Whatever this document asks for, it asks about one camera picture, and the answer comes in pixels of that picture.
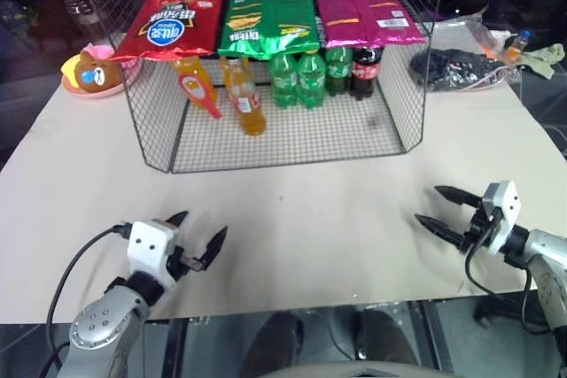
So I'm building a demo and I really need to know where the red chips bag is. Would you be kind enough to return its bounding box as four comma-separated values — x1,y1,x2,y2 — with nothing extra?
108,0,230,63

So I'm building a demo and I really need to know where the green chips bag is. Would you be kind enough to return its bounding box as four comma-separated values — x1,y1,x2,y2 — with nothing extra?
216,0,322,62

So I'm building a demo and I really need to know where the brown plush toy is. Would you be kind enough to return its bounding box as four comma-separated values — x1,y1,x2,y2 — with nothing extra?
86,42,144,85

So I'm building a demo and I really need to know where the orange soda glass bottle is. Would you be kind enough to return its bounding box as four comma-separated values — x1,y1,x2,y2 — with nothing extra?
219,56,268,137

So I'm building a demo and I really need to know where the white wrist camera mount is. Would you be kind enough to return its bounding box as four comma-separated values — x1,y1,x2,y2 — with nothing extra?
479,180,521,256
127,219,184,293

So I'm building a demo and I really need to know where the green soda bottle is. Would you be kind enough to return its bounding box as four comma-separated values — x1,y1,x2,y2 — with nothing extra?
297,50,329,111
324,44,354,97
268,51,303,109

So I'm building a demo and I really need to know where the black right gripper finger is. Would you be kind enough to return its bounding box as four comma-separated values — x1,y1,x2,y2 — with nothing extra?
433,185,482,210
414,213,466,250

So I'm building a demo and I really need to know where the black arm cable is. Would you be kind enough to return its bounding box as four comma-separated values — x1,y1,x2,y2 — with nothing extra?
463,213,535,297
43,223,134,373

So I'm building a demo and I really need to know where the green crumpled cloth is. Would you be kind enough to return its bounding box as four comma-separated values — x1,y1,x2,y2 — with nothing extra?
521,42,567,79

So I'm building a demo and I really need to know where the brown bear plush slipper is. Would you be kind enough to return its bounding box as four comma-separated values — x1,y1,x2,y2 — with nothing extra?
59,50,130,98

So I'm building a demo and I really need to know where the beige table cover sheet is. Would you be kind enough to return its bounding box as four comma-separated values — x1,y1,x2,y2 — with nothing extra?
0,31,567,325

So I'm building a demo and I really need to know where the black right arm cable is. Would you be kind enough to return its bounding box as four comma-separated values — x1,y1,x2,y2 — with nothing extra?
463,213,535,297

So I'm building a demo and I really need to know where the small orange bottle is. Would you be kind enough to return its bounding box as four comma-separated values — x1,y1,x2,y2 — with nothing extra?
504,29,533,63

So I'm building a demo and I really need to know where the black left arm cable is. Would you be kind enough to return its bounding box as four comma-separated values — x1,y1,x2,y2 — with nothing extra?
43,223,134,373

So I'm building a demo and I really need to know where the clear plastic bag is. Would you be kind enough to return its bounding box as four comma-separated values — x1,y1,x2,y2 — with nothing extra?
435,13,524,88

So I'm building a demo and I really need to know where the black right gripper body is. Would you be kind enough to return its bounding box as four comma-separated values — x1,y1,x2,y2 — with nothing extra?
458,204,504,256

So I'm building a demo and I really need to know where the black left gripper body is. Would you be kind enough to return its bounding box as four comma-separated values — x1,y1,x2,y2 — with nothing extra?
165,243,209,282

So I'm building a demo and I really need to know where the grey robot torso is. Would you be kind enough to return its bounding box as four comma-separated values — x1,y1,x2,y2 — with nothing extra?
264,360,449,378

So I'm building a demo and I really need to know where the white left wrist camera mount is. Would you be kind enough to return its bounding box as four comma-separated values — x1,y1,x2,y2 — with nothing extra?
127,219,184,293

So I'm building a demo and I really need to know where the magenta chips bag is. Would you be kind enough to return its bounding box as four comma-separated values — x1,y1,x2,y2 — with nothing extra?
311,0,429,49

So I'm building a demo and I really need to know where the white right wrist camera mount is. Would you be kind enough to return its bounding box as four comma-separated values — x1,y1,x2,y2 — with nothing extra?
479,180,521,256

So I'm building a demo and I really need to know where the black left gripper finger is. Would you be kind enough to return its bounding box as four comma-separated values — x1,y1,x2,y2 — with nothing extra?
165,211,190,231
196,225,229,271

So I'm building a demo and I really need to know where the dark cola bottle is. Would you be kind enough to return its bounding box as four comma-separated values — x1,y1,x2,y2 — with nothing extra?
350,44,385,102

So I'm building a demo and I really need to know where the black crumpled bag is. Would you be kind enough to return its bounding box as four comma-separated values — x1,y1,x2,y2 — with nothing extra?
408,46,502,92

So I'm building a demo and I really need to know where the black wire mesh rack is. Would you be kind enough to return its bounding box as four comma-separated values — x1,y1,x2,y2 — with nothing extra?
66,0,453,174

